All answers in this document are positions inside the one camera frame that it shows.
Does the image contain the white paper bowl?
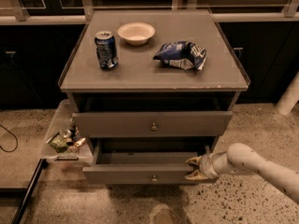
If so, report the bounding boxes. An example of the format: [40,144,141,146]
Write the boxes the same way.
[118,22,155,46]

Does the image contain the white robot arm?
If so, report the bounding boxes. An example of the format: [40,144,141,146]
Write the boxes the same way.
[185,143,299,203]

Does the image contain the black floor cable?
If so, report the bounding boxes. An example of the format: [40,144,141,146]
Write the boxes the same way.
[0,123,19,153]

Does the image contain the clear plastic bin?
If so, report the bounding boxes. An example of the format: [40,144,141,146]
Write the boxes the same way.
[41,99,93,166]

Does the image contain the blue soda can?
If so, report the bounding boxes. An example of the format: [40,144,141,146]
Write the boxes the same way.
[94,31,119,70]

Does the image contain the blue chip bag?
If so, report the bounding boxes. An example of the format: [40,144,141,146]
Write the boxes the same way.
[153,41,206,70]

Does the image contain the grey top drawer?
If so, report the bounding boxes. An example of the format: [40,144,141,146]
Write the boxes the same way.
[73,111,233,138]

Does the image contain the grey drawer cabinet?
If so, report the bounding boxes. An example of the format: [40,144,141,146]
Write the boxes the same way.
[58,8,251,185]

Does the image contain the white post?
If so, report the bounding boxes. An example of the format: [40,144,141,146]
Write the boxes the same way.
[276,72,299,116]

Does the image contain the green snack packet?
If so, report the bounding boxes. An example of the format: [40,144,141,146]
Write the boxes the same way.
[48,133,68,153]

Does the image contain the grey drawer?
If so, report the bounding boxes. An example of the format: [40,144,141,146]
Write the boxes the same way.
[83,137,213,186]
[73,111,233,138]

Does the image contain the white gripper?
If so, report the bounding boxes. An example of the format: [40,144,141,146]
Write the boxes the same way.
[185,154,219,181]

